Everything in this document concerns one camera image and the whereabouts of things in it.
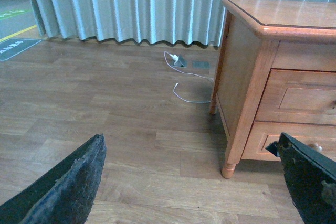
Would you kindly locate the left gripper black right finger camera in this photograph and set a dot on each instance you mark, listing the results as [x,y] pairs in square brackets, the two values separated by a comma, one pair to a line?
[310,179]

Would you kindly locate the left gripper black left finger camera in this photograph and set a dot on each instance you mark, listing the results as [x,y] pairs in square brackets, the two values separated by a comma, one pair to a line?
[65,194]

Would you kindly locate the wooden drawer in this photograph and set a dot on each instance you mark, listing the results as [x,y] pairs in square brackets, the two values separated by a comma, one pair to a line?
[291,96]
[265,133]

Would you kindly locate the round lower drawer knob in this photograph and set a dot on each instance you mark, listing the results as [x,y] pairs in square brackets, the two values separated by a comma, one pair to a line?
[315,147]

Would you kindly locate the white floor charger plug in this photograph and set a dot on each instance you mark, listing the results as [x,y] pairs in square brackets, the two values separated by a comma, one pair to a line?
[174,57]

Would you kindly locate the light wooden nightstand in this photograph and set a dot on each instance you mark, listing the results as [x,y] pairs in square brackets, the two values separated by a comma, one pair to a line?
[258,37]

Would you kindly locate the grey floor sign sticker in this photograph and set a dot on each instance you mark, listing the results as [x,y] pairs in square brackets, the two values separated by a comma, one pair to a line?
[14,46]

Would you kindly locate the closed metal floor plate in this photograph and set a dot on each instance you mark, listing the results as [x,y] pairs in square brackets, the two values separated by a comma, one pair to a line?
[201,64]

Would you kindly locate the open metal floor socket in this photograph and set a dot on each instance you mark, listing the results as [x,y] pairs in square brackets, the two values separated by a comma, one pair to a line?
[180,63]

